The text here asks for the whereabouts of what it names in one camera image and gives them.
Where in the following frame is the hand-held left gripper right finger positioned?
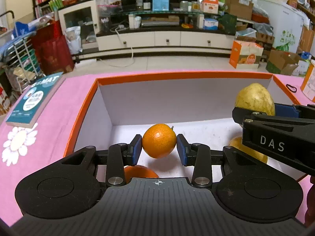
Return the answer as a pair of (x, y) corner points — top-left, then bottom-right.
(177, 133), (258, 188)

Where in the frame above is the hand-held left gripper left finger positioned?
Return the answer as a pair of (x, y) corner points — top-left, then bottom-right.
(60, 134), (143, 188)

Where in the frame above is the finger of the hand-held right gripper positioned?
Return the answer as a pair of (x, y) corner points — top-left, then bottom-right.
(274, 103), (315, 120)
(232, 106), (315, 129)

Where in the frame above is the orange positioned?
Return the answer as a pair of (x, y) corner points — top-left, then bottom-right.
(142, 124), (178, 159)
(124, 165), (160, 179)

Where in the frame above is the yellow mango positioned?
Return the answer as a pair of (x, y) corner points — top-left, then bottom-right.
(229, 136), (268, 164)

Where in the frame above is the orange cardboard box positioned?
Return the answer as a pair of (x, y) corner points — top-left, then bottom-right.
(63, 72), (308, 183)

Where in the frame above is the person's right forearm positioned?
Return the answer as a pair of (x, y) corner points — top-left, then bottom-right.
(305, 176), (315, 227)

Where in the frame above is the orange and white canister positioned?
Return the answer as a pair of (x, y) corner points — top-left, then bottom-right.
(300, 60), (315, 102)

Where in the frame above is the orange printed gift bag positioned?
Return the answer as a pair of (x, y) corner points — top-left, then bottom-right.
(229, 40), (264, 69)

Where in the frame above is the white lined bin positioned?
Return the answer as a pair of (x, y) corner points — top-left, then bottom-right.
(235, 28), (257, 40)

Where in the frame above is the white chest freezer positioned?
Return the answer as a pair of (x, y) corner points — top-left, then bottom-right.
(257, 0), (310, 53)

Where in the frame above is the dark green bag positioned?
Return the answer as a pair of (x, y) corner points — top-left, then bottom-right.
(219, 13), (238, 35)

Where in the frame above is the blue and white box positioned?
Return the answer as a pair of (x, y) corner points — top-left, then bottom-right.
(204, 18), (219, 30)

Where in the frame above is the brown cardboard box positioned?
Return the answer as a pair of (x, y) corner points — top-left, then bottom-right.
(225, 0), (254, 20)

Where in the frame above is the wooden shelf unit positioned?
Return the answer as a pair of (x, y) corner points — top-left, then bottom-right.
(287, 0), (315, 52)

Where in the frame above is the white television stand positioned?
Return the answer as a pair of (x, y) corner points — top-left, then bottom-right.
(96, 12), (237, 57)

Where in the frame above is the teal book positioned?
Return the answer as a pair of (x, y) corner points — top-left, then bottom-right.
(5, 72), (66, 128)

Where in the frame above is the orange and white carton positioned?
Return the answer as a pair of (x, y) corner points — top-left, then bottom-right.
(200, 0), (219, 14)

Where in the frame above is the red paper gift bag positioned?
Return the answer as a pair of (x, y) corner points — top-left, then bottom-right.
(31, 21), (74, 75)

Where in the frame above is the white plastic sack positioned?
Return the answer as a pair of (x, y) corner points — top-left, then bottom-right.
(65, 26), (83, 54)

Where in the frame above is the silver media player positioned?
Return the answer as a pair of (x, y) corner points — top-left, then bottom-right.
(141, 16), (180, 27)

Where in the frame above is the white glass-door cabinet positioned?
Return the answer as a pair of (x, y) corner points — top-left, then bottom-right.
(58, 0), (100, 52)

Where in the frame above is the blue bag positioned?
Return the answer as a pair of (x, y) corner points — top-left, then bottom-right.
(15, 21), (37, 38)

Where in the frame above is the beige standing air conditioner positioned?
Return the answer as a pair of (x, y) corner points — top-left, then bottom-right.
(5, 0), (33, 22)

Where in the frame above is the white power strip cable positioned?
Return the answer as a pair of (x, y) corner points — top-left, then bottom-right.
(109, 25), (134, 67)

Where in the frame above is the white wire rack cart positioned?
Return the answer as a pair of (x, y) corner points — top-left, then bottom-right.
(0, 36), (42, 91)

